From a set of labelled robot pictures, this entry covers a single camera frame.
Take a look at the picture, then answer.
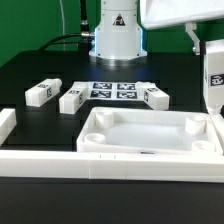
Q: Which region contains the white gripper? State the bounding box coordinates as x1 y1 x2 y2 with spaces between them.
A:
140 0 224 55

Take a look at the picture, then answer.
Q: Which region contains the white desk top tray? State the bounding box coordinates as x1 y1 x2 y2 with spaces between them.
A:
76 107 223 156

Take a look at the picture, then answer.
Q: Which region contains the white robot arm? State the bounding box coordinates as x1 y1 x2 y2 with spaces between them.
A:
89 0 224 66

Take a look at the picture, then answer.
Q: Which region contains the white right fence block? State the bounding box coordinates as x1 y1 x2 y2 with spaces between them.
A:
209 114 224 156

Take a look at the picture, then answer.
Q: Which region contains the white fence block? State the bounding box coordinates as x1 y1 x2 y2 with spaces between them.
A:
0 108 17 146
209 114 224 156

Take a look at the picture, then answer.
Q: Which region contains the marker tag sheet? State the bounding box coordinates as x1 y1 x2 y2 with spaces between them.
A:
72 81 144 101

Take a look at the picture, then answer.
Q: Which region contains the white left fence block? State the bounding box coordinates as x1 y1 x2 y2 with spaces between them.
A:
0 108 17 146

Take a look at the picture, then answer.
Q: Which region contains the white front fence bar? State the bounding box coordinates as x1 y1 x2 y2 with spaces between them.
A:
0 150 224 183

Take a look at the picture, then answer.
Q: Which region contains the black cable with connector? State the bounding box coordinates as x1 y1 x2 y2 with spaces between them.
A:
39 0 98 52

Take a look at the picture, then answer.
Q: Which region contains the white thin cable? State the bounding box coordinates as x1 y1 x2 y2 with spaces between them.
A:
59 0 66 52

